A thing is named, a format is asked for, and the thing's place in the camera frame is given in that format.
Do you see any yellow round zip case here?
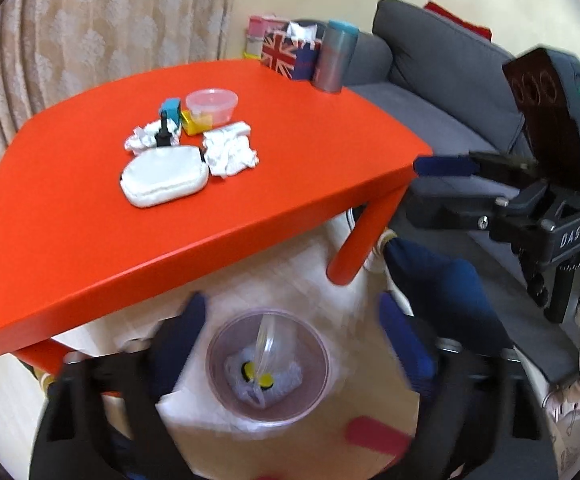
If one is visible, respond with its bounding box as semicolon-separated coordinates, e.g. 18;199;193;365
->
241;361;275;391

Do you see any clear plastic cup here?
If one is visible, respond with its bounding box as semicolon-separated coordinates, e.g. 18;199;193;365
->
253;313;294;408

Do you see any white tissue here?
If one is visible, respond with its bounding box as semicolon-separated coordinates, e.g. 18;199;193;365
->
202;122;259;179
124;119;181;155

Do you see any white cloth pouch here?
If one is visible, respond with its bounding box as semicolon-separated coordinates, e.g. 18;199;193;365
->
119;145;209;208

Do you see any clear lidded plastic container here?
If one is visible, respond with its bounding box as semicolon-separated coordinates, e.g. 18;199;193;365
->
185;88;239;126

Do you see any yellow toy block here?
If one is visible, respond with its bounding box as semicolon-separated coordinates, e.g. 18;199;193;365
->
181;110;213;136

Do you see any blue toy block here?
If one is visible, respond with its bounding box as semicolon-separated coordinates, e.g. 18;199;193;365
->
160;98;181;127

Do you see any clear trash bin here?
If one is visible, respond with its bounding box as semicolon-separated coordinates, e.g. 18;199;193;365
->
206;309;331;427

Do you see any grey sofa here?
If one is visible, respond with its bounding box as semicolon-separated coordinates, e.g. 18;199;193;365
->
294;0;580;386

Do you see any red cushion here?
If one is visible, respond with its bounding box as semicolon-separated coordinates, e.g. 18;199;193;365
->
423;1;493;41

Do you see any grey thermos blue lid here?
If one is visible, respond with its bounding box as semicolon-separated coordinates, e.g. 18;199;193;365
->
311;20;359;93

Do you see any red table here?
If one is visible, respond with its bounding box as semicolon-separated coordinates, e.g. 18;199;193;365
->
0;60;429;368

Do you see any union jack tissue box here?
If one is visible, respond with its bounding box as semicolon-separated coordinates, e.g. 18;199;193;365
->
261;22;321;80

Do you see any yellow plastic stool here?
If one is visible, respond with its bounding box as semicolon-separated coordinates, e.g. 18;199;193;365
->
242;51;262;60

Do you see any grey storage box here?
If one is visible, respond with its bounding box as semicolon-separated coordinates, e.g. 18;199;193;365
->
244;36;264;53

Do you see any pink storage box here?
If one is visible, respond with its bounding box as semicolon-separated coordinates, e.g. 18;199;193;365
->
247;14;290;38

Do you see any beige patterned curtain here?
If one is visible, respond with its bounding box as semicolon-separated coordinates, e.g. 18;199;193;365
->
0;0;233;160

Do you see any right camera box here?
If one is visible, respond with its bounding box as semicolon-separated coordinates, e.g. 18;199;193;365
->
503;47;580;193

